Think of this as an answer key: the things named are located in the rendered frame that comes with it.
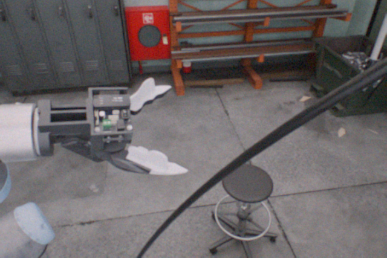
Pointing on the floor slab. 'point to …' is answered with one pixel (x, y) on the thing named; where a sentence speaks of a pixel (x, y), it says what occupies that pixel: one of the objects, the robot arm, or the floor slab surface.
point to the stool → (241, 180)
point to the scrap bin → (347, 73)
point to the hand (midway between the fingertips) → (178, 128)
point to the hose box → (150, 34)
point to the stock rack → (251, 17)
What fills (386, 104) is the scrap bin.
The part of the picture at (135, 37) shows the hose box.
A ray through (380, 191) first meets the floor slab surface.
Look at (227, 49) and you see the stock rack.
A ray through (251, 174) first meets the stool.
